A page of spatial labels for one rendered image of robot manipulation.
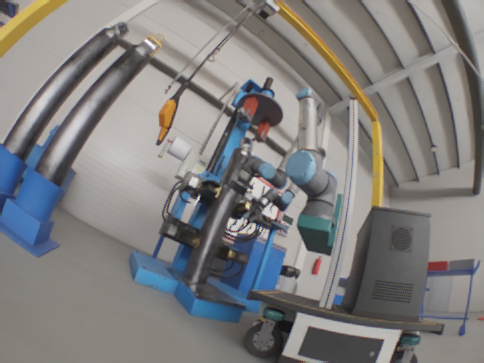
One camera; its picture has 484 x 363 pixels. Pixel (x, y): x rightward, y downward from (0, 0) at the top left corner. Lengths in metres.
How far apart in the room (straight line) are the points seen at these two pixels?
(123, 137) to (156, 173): 0.91
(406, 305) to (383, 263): 0.24
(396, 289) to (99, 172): 3.87
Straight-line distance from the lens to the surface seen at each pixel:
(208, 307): 1.39
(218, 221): 1.79
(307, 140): 1.05
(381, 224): 1.05
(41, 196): 1.29
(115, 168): 3.76
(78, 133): 1.33
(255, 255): 3.17
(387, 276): 1.01
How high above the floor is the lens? 0.41
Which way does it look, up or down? 22 degrees up
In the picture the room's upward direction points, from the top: 20 degrees clockwise
